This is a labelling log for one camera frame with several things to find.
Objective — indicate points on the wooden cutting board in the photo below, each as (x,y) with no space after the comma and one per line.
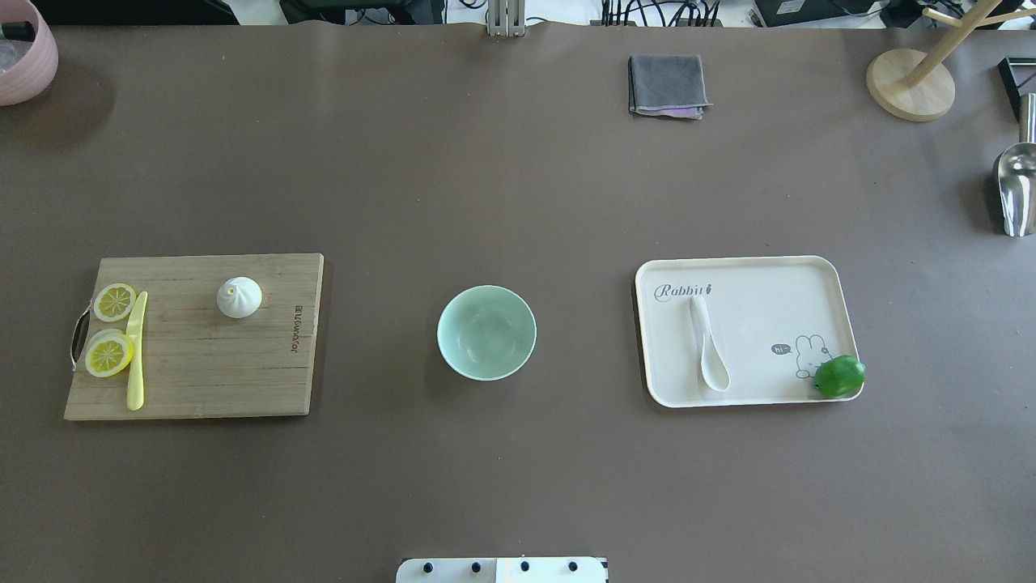
(198,363)

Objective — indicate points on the white ceramic spoon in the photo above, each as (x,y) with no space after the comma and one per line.
(712,367)

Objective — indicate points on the single lemon slice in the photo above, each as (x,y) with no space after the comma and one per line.
(114,302)

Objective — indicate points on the stacked lemon slice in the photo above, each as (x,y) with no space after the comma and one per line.
(108,353)

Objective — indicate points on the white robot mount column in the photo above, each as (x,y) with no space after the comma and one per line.
(505,569)

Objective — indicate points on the cream rabbit tray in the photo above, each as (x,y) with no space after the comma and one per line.
(775,319)

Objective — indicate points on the wooden mug tree stand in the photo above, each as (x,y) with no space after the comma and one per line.
(915,86)

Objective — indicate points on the grey folded cloth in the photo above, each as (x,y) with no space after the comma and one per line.
(667,85)

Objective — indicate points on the green lime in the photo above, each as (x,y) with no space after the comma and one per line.
(841,376)

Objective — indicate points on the mint green bowl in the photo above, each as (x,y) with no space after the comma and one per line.
(486,333)

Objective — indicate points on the metal scoop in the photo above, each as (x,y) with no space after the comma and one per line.
(1015,175)

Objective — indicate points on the pink bowl with ice cubes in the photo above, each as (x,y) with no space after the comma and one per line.
(35,70)

